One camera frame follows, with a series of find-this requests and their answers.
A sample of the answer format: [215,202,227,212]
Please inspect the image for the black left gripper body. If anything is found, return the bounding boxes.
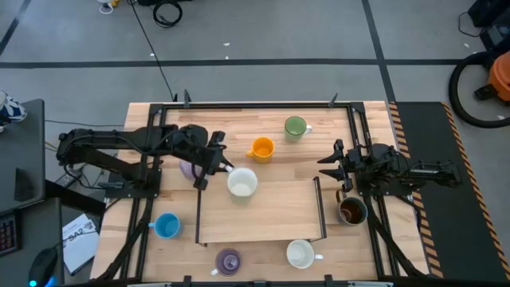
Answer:
[190,130,227,191]

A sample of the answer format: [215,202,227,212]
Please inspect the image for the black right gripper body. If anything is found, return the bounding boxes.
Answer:
[335,139,372,194]

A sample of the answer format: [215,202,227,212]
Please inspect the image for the lilac mug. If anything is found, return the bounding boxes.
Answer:
[178,159,204,181]

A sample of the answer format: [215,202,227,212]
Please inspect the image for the yellow mug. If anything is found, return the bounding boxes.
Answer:
[245,136,276,164]

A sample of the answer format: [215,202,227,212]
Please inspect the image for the dark glazed mug brown inside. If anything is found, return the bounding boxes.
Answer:
[335,188,369,227]

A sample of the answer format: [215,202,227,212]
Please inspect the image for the pale green mug white handle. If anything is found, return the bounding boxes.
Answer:
[284,115,313,144]

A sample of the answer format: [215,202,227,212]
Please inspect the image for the blue mug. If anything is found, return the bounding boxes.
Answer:
[147,212,183,240]

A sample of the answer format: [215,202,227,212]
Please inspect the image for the cream white mug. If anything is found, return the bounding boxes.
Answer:
[285,238,324,270]

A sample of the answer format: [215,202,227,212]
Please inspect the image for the purple ribbed mug white handle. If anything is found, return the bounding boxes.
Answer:
[210,247,242,277]

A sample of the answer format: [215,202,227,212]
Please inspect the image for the wooden riser shelf black legs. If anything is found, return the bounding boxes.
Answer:
[194,176,328,246]

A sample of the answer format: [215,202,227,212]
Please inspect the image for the orange shop vacuum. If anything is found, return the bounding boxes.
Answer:
[448,50,510,129]

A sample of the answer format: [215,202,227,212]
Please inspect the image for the black hazard-striped floor mat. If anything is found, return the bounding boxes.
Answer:
[388,101,510,284]

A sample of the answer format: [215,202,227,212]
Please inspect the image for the black power adapter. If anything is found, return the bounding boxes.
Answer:
[55,169,84,188]

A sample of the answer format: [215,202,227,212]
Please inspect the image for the white printed booklet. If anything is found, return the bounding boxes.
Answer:
[61,214,100,277]

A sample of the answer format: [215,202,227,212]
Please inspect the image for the orange vacuum cleaner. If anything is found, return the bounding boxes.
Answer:
[473,50,510,103]

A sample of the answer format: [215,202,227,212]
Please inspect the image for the black wedge-shaped desk object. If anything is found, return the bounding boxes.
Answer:
[14,167,35,202]

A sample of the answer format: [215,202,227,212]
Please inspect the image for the dark grey desk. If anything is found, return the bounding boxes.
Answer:
[0,197,65,287]

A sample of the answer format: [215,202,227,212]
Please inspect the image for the black computer mouse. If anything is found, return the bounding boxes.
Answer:
[27,246,60,287]

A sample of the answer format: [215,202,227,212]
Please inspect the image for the black equipment case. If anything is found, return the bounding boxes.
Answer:
[468,0,510,52]

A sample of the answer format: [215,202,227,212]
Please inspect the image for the person's shoe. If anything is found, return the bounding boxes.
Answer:
[0,90,29,128]

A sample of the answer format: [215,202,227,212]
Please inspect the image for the colourful key pad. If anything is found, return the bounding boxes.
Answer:
[0,210,22,257]

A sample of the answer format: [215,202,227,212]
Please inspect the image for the black metal table frame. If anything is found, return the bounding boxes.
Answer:
[95,101,430,287]

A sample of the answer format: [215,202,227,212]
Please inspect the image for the long black floor cable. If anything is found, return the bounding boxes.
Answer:
[127,0,179,101]

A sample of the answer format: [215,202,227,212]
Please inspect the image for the coiled black cable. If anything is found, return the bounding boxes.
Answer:
[152,0,184,29]

